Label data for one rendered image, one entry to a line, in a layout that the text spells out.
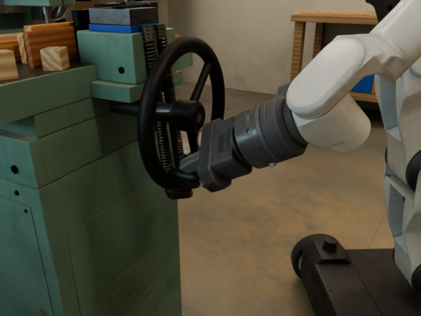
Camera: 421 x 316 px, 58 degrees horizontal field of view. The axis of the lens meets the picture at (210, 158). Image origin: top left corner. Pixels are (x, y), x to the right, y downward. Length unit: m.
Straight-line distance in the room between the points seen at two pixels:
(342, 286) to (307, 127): 0.88
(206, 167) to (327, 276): 0.85
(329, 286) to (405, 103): 0.61
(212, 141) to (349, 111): 0.21
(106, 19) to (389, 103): 0.72
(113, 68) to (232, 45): 3.68
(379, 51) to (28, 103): 0.52
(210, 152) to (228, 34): 3.86
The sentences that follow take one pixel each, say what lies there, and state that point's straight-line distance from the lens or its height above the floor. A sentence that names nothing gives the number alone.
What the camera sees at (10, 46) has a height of 0.93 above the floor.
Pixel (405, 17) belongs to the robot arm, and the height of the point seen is 1.00.
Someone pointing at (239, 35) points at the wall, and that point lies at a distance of 4.34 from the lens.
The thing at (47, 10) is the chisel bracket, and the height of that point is 0.99.
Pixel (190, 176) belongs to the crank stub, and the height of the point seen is 0.73.
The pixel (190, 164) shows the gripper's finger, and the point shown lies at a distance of 0.62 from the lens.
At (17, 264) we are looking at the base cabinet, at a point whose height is 0.51.
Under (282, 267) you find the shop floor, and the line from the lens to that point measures 1.64.
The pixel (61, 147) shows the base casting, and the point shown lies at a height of 0.77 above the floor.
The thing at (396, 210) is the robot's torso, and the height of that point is 0.44.
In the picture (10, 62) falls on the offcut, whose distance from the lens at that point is 0.69.
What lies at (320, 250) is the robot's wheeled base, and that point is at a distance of 1.41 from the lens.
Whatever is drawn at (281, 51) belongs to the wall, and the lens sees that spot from 4.14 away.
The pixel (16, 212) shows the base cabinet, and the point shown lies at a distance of 0.82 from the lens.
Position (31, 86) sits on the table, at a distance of 0.69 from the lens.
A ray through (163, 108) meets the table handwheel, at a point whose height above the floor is 0.82.
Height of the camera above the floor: 1.03
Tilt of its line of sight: 24 degrees down
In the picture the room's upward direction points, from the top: straight up
